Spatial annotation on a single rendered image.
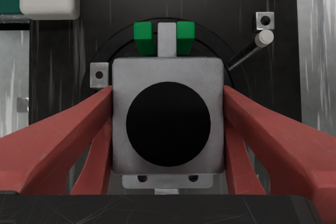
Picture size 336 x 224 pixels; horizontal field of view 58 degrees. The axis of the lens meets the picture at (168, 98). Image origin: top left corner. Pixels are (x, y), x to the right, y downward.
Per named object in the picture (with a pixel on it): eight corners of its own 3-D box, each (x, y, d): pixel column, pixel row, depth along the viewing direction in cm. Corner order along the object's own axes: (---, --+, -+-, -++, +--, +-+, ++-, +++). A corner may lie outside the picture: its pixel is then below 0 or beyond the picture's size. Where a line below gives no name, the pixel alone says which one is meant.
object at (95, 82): (112, 89, 25) (109, 87, 23) (94, 90, 25) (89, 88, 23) (112, 65, 25) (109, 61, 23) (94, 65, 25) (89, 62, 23)
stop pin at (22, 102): (47, 113, 31) (29, 112, 27) (35, 113, 31) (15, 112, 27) (47, 99, 31) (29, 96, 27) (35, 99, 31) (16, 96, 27)
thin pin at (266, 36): (237, 68, 25) (274, 43, 16) (227, 68, 25) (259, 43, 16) (236, 58, 25) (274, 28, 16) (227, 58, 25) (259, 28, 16)
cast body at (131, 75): (205, 176, 17) (233, 217, 10) (129, 177, 17) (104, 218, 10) (204, 32, 18) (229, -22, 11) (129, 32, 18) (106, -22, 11)
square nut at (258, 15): (271, 32, 27) (275, 29, 26) (253, 33, 27) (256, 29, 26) (270, 15, 27) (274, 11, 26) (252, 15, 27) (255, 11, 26)
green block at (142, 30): (154, 54, 25) (152, 39, 20) (140, 55, 25) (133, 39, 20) (154, 40, 25) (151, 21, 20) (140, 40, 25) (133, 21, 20)
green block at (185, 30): (189, 54, 25) (195, 38, 20) (174, 54, 25) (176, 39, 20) (188, 40, 25) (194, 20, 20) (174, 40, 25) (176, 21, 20)
